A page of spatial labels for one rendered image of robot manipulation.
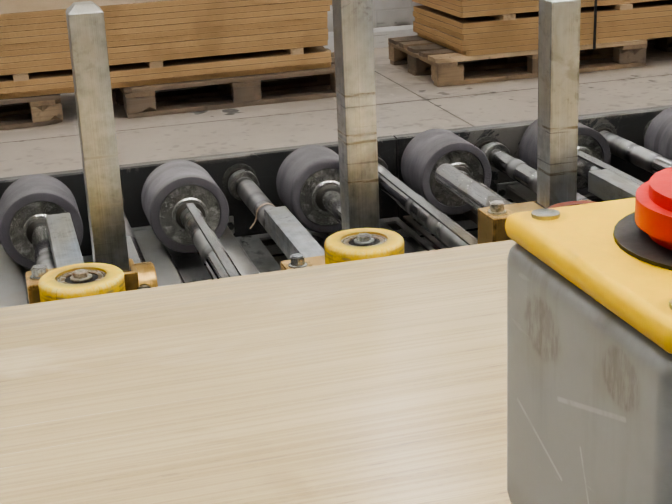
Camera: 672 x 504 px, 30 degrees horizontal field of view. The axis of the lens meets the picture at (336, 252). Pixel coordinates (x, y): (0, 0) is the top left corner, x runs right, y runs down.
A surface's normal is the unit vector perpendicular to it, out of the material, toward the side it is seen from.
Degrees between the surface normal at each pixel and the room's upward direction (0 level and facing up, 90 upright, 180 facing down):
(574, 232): 0
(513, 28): 90
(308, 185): 90
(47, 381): 0
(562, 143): 90
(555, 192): 90
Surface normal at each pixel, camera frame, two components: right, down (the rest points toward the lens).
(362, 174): 0.27, 0.30
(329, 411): -0.04, -0.94
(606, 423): -0.96, 0.13
